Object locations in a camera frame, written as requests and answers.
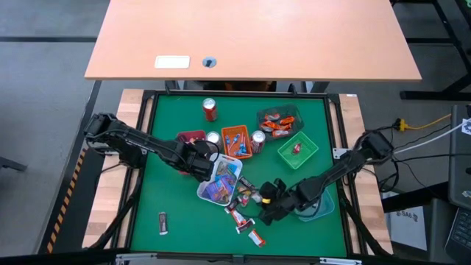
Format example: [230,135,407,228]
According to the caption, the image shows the light wooden desk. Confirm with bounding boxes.
[83,0,423,93]

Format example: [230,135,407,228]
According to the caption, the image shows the black floor cable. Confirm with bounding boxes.
[389,151,471,163]

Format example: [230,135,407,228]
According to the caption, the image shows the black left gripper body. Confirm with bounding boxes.
[182,139,218,184]

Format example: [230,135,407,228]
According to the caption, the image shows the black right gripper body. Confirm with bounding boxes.
[260,179,297,218]

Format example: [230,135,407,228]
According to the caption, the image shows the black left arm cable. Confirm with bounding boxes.
[88,169,145,251]

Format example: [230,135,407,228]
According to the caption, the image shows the red soda can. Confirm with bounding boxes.
[202,97,219,123]

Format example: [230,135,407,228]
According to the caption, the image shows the orange plastic basket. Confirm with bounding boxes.
[220,124,254,160]

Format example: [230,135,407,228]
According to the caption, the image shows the black metal stand frame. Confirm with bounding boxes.
[392,0,471,101]

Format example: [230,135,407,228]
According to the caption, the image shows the green plastic basket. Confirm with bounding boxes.
[277,130,319,171]

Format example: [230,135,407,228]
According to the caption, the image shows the white cardboard box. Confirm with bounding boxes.
[382,208,430,252]

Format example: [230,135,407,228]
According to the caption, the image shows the silver corner bracket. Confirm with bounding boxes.
[116,252,157,264]
[319,257,364,265]

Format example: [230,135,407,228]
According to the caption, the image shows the white plastic bin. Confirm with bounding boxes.
[196,153,244,206]

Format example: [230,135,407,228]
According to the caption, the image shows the orange candy with QR label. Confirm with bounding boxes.
[248,228,266,247]

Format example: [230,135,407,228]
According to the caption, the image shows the black chair leg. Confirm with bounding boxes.
[0,156,29,173]

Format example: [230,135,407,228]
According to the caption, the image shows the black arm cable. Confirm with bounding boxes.
[88,169,145,251]
[338,183,393,255]

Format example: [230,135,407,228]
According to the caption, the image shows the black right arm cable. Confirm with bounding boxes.
[338,183,393,255]

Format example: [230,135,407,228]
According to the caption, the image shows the red plastic bin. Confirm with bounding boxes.
[176,129,207,148]

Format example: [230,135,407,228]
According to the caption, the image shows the teal plastic bin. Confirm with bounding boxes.
[296,189,336,223]

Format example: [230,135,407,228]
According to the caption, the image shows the silver soda can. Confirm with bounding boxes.
[205,131,223,150]

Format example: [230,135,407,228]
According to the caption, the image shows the dark grey equipment case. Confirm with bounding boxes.
[450,105,471,211]

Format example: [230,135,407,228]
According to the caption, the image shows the red Coca-Cola can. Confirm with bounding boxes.
[249,130,266,154]

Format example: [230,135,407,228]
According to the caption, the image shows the blue snack bag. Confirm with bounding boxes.
[216,161,238,178]

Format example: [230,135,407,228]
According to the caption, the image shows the yellow extension cable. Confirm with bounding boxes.
[394,113,453,133]

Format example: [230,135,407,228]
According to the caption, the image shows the orange pack with white label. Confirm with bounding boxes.
[230,209,247,226]

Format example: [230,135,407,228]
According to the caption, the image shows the grey translucent plastic bin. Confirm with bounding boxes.
[256,104,305,142]

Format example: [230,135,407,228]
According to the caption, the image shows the black keyboard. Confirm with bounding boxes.
[444,206,471,261]

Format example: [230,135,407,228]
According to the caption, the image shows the white desk cover plate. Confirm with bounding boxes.
[154,54,191,70]

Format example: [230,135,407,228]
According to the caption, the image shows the white cable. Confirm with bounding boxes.
[389,121,465,156]

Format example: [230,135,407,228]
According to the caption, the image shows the black yellow hazard strip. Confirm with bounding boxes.
[46,149,88,255]

